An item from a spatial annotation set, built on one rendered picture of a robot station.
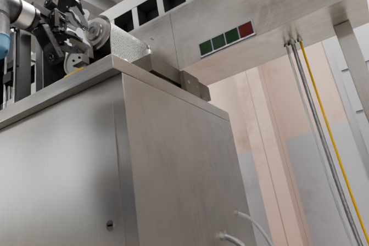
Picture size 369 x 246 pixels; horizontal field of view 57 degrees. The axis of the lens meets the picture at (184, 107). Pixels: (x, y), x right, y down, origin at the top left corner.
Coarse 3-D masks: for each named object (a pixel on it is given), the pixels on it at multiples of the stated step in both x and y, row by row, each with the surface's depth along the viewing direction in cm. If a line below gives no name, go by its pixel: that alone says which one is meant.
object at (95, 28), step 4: (92, 24) 130; (96, 24) 129; (92, 28) 130; (96, 28) 129; (100, 28) 129; (88, 32) 131; (92, 32) 129; (96, 32) 128; (100, 32) 129; (88, 36) 130; (92, 36) 129; (96, 36) 128; (92, 40) 129
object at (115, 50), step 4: (112, 44) 127; (112, 48) 126; (116, 48) 129; (120, 48) 131; (112, 52) 126; (116, 52) 128; (120, 52) 130; (124, 52) 132; (128, 52) 135; (120, 56) 129; (124, 56) 132; (128, 56) 134; (132, 56) 137; (128, 60) 133; (132, 60) 136
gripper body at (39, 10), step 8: (40, 8) 99; (40, 16) 99; (48, 16) 101; (56, 16) 101; (32, 24) 95; (40, 24) 98; (48, 24) 101; (56, 24) 100; (64, 24) 105; (56, 32) 100; (64, 40) 104
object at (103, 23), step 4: (92, 20) 133; (96, 20) 131; (100, 20) 130; (100, 24) 129; (104, 24) 128; (104, 28) 128; (84, 32) 134; (104, 32) 128; (100, 36) 128; (104, 36) 128; (88, 40) 131; (96, 40) 129; (100, 40) 128; (108, 40) 130; (96, 44) 129; (104, 44) 130; (108, 44) 131; (100, 48) 132; (104, 48) 132; (108, 48) 133; (104, 52) 135; (108, 52) 135
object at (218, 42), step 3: (219, 36) 140; (222, 36) 139; (213, 39) 141; (216, 39) 140; (219, 39) 139; (222, 39) 138; (213, 42) 140; (216, 42) 140; (219, 42) 139; (222, 42) 138; (216, 45) 139; (219, 45) 139; (222, 45) 138
